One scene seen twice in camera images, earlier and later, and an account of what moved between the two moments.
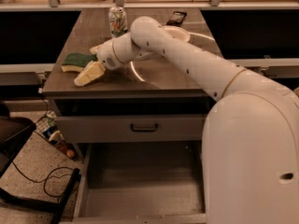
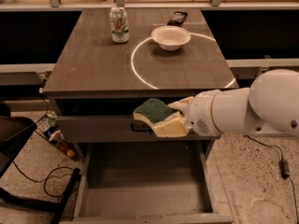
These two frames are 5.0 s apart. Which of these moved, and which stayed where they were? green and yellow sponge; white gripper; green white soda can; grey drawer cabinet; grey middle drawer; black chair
Moved: green and yellow sponge; white gripper
Stayed: grey middle drawer; black chair; grey drawer cabinet; green white soda can
